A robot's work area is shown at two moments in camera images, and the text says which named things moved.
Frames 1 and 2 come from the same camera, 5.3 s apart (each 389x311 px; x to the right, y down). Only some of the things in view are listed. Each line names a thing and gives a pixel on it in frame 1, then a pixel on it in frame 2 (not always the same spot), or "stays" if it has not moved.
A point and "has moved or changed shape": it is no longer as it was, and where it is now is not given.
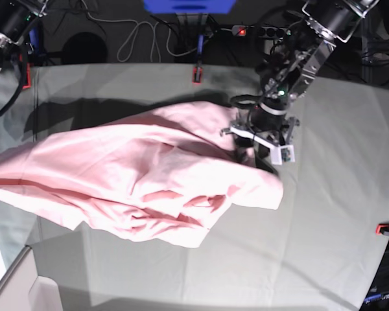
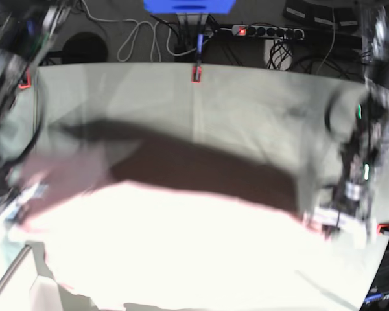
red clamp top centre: x=198 y=75 stays
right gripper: x=267 y=135 -> x=332 y=219
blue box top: x=190 y=6 stays
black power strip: x=260 y=31 stays
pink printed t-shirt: x=161 y=175 has moved or changed shape
